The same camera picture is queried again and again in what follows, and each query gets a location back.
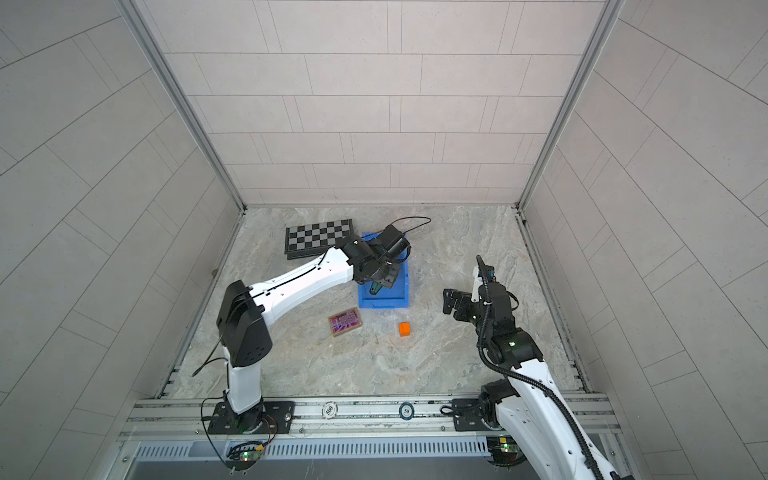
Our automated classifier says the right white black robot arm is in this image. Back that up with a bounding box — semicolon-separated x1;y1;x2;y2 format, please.
443;282;622;479

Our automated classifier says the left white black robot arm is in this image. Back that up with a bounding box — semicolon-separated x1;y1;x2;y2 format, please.
216;224;410;415

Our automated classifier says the purple circuit board box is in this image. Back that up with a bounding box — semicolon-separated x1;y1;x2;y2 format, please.
328;308;362;337

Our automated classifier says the folded black white chessboard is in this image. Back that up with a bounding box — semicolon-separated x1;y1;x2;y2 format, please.
284;219;354;260

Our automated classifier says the right green circuit board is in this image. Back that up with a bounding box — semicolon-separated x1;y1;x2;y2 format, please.
486;436;526;467

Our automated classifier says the green circuit board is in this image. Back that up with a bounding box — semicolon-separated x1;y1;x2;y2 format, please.
486;436;526;467
227;441;265;463

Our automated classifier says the white round sticker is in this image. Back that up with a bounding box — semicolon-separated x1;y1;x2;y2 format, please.
322;401;338;419

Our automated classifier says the left green circuit board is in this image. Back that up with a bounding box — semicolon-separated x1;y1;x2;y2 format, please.
227;441;265;463

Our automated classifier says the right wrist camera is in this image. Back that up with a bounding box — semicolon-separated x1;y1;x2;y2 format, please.
471;255;496;303

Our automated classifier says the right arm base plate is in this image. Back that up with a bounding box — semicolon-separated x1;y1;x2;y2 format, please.
447;398;502;432

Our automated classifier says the aluminium mounting rail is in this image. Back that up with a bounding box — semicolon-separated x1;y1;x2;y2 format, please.
116;391;622;444

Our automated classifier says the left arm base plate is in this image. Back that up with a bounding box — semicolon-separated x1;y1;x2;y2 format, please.
206;401;296;435

